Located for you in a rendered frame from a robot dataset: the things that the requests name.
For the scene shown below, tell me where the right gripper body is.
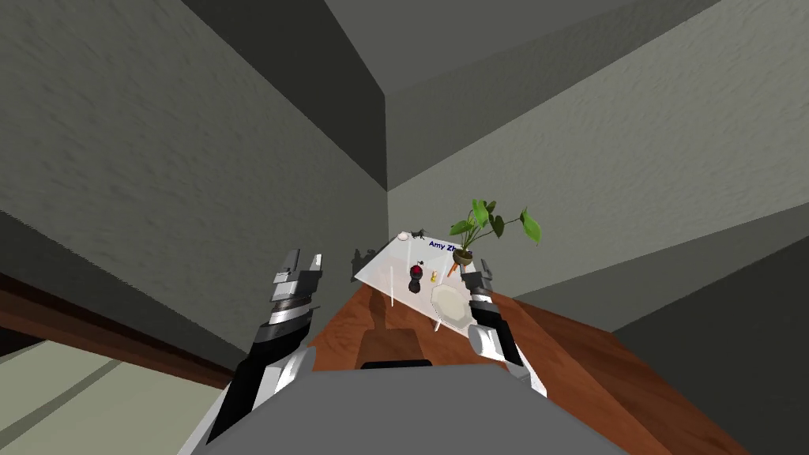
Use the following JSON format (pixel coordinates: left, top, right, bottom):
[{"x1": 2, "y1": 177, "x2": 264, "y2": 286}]
[{"x1": 464, "y1": 271, "x2": 499, "y2": 306}]

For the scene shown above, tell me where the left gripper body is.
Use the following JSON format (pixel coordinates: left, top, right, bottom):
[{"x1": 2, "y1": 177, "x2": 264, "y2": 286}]
[{"x1": 271, "y1": 268, "x2": 324, "y2": 304}]

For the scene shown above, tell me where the pale octagonal plate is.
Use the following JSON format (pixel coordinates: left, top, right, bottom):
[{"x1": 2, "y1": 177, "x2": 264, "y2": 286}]
[{"x1": 430, "y1": 284, "x2": 477, "y2": 331}]

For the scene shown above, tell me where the green potted plant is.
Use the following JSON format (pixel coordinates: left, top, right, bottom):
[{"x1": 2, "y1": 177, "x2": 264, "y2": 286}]
[{"x1": 448, "y1": 198, "x2": 544, "y2": 267}]

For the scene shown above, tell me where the white table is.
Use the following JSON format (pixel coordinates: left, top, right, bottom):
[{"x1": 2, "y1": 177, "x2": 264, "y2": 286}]
[{"x1": 353, "y1": 231, "x2": 548, "y2": 398}]

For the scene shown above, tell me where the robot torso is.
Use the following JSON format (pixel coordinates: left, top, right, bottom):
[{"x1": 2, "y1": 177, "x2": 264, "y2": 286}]
[{"x1": 176, "y1": 358, "x2": 672, "y2": 455}]

